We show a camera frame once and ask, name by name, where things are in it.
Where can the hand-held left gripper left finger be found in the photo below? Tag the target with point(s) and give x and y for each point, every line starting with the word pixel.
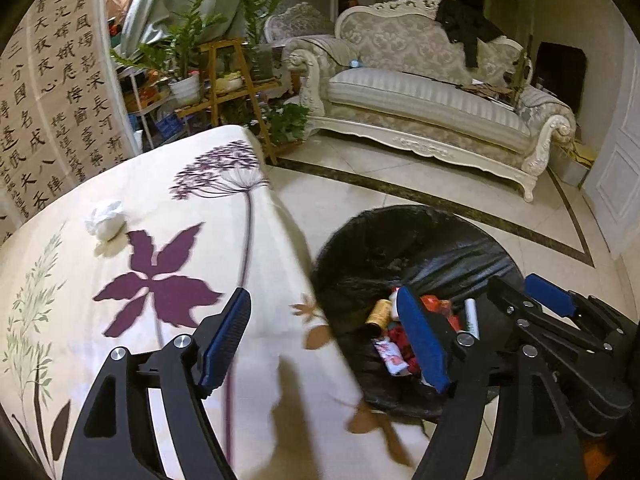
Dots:
pixel 227 335

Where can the red bag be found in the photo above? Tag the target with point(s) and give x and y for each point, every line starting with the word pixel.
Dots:
pixel 401 337

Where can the white door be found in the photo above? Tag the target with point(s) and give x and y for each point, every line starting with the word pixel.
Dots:
pixel 617 180

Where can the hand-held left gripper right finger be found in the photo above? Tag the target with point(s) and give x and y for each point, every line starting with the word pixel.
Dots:
pixel 425 345

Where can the black garment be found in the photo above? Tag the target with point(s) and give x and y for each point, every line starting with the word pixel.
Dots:
pixel 465 22

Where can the red white snack packet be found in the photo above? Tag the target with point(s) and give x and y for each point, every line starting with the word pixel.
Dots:
pixel 392 357

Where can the small leafy floor plant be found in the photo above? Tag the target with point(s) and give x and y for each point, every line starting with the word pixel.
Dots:
pixel 287 122

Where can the calligraphy folding screen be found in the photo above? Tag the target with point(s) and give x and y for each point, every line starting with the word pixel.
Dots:
pixel 65 60

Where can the white orange plastic bag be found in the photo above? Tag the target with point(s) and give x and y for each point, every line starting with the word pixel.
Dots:
pixel 395 305

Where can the grey curtain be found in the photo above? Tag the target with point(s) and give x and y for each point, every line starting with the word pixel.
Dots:
pixel 150 5

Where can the yellow bowl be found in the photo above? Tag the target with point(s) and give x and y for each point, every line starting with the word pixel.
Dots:
pixel 231 82

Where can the ornate cream armchair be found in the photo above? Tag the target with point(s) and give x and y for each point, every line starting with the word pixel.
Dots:
pixel 297 20

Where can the blue crate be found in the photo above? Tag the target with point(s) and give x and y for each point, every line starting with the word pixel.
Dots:
pixel 167 122

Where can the ornate cream sofa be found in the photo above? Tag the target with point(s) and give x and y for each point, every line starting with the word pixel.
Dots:
pixel 425 100

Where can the dark cabinet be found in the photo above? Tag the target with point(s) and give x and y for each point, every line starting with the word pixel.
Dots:
pixel 560 75

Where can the wooden plant stand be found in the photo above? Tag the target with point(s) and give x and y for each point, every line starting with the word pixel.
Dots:
pixel 215 105

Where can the brown cardboard pieces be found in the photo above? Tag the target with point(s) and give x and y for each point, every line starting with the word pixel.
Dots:
pixel 487 89

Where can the crumpled white tissue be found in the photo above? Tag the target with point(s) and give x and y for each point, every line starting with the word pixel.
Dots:
pixel 105 220

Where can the white metal rack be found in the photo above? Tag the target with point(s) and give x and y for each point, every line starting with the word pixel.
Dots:
pixel 142 120

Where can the tall green potted plant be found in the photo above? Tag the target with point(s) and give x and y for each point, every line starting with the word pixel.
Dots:
pixel 257 10

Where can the black trash bag bin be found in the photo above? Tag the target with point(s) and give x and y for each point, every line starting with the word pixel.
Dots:
pixel 400 245

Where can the floral cream tablecloth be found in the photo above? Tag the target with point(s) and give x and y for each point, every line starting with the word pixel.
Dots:
pixel 150 200

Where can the potted plant in white pot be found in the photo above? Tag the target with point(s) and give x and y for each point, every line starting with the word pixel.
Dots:
pixel 185 60

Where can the yellow thread spool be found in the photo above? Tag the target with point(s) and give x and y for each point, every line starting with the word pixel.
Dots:
pixel 379 315

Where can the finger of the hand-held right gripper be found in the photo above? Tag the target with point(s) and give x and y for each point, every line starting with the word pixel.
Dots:
pixel 515 312
pixel 547 297

